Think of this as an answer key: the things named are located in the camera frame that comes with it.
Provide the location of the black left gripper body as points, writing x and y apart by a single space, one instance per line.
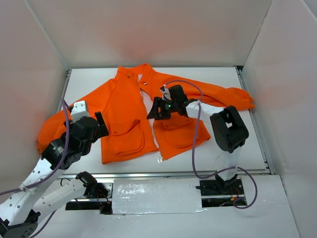
98 127

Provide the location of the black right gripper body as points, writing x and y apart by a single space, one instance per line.
160 108

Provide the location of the orange zip-up jacket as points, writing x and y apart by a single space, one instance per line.
130 133

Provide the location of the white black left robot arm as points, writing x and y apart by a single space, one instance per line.
28 205

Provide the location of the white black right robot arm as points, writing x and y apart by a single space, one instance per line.
229 130

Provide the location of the white foam cover panel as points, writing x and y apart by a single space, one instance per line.
156 196

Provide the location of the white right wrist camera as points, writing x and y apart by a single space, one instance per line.
165 93

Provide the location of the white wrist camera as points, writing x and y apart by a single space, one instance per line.
79 110
165 93

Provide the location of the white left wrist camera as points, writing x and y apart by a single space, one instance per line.
79 110

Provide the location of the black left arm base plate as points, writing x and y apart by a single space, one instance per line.
100 201

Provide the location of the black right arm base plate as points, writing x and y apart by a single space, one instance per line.
213 195

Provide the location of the aluminium table frame rail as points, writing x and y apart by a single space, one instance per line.
253 156

